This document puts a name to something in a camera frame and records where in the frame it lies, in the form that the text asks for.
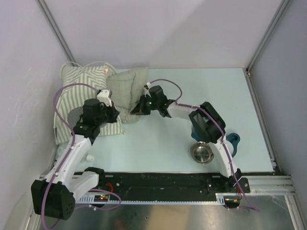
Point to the teal double bowl stand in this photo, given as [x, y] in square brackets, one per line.
[232, 140]

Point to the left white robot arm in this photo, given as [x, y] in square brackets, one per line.
[56, 195]

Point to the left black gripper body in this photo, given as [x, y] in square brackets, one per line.
[107, 114]

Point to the striped green white pet tent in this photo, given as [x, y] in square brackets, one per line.
[72, 98]

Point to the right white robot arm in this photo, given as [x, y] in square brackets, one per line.
[207, 126]

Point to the white slotted cable duct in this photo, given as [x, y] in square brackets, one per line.
[98, 199]

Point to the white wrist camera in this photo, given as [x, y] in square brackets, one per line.
[146, 88]
[104, 97]

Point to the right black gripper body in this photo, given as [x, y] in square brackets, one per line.
[149, 105]

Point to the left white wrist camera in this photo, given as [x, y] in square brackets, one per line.
[104, 97]

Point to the green checked cushion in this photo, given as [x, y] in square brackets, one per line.
[127, 88]

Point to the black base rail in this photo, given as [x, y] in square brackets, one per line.
[168, 186]

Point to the stainless steel bowl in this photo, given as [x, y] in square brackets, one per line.
[201, 152]

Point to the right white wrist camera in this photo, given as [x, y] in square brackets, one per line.
[146, 88]

